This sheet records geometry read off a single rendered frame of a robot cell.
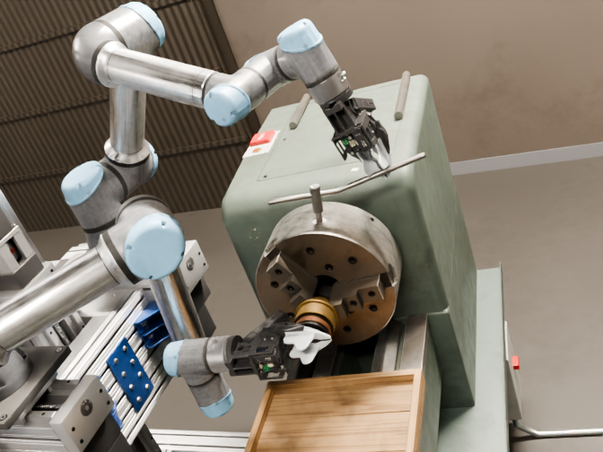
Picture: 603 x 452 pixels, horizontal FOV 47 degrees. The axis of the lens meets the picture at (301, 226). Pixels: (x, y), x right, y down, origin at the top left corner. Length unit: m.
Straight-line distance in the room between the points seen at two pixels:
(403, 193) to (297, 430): 0.56
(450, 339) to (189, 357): 0.66
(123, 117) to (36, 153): 3.55
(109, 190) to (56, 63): 3.01
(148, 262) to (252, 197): 0.43
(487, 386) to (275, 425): 0.66
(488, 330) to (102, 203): 1.15
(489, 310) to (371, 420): 0.83
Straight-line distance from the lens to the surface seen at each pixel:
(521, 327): 2.96
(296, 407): 1.58
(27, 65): 4.95
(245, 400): 3.06
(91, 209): 1.82
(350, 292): 1.46
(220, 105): 1.29
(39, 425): 1.56
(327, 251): 1.46
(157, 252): 1.31
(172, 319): 1.57
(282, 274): 1.47
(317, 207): 1.45
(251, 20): 4.05
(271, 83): 1.36
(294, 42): 1.32
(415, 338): 1.67
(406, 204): 1.55
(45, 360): 1.62
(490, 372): 2.02
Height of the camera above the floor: 1.93
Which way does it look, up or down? 28 degrees down
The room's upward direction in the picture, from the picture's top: 21 degrees counter-clockwise
